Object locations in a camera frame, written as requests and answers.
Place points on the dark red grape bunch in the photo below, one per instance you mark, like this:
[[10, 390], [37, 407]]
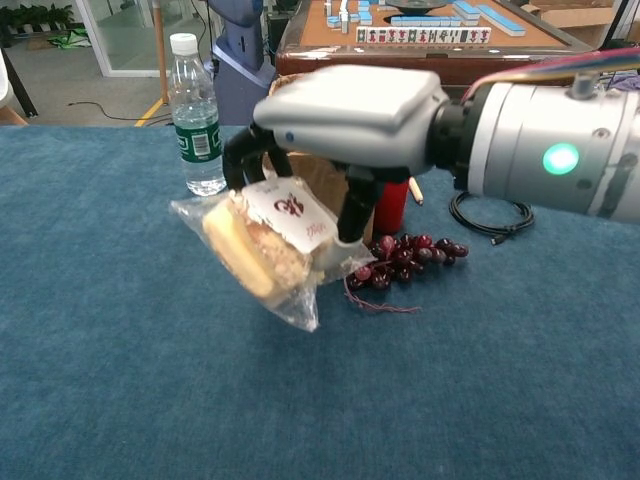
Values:
[[405, 260]]

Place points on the open cardboard box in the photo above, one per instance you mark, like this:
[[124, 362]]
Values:
[[320, 185]]

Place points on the white chair wooden legs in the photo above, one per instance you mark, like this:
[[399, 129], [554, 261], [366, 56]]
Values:
[[4, 95]]

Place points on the black round dish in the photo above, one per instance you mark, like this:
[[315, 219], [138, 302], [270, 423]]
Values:
[[415, 5]]

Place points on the clear water bottle green label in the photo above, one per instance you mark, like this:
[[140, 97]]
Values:
[[197, 150]]

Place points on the blue mahjong tile wall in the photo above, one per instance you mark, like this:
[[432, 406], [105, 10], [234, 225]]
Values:
[[490, 17], [425, 21]]

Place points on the blue table mat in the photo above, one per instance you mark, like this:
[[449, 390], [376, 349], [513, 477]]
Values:
[[150, 375]]

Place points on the green cloth heap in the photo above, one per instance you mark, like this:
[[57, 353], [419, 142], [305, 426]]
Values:
[[70, 40]]

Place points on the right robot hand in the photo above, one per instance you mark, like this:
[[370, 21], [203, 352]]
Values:
[[350, 115]]

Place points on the white mahjong tile row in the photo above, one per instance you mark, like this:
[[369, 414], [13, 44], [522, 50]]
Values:
[[425, 35]]

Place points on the white framed glass partition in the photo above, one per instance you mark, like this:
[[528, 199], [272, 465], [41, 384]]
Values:
[[95, 40]]

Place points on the wooden pole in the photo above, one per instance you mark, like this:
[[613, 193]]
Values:
[[161, 50]]

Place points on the brown mahjong table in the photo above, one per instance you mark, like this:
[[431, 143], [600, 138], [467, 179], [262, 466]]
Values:
[[320, 35]]

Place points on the potted green plants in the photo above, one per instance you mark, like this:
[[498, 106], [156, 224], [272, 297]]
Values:
[[30, 15]]

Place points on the black slanted pole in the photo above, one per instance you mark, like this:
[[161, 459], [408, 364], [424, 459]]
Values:
[[22, 90]]

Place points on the bagged sandwich snack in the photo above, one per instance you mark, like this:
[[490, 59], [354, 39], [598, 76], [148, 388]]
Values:
[[260, 245]]

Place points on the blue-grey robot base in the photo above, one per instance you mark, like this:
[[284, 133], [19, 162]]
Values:
[[240, 75]]

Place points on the blue mahjong tile cluster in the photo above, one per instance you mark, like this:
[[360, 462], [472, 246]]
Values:
[[345, 15]]

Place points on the red ketchup bottle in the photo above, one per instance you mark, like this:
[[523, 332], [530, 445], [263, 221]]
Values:
[[390, 210]]

